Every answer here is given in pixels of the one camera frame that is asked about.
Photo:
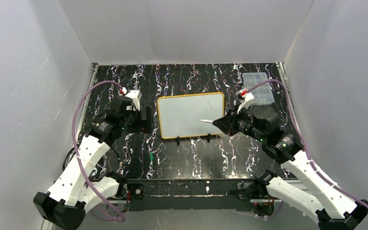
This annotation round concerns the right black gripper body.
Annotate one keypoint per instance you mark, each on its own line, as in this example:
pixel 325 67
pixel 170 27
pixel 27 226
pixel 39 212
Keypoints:
pixel 232 123

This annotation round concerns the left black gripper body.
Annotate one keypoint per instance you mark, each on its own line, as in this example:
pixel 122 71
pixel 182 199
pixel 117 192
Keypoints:
pixel 144 120

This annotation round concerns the green whiteboard marker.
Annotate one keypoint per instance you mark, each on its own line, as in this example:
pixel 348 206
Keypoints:
pixel 206 121

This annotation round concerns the green marker cap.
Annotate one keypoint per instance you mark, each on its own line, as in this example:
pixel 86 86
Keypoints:
pixel 151 156

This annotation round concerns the yellow framed whiteboard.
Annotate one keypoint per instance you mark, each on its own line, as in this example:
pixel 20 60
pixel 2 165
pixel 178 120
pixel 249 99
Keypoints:
pixel 182 115

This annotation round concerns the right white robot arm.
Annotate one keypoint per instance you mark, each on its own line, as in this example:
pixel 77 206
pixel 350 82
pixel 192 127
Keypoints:
pixel 324 203

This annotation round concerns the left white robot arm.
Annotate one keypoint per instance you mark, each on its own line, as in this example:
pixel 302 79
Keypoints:
pixel 72 195

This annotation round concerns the clear plastic compartment box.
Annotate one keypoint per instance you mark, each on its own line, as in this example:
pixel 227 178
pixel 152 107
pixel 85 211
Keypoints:
pixel 263 94

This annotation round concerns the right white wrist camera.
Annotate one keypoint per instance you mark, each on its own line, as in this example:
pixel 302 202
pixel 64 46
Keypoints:
pixel 245 97

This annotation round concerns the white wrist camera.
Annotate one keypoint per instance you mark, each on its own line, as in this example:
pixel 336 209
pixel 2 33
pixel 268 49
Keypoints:
pixel 245 97
pixel 135 95

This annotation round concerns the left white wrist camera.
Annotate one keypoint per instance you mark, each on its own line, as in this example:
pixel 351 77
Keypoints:
pixel 135 95

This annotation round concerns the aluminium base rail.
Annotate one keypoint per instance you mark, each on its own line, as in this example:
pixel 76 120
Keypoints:
pixel 157 194

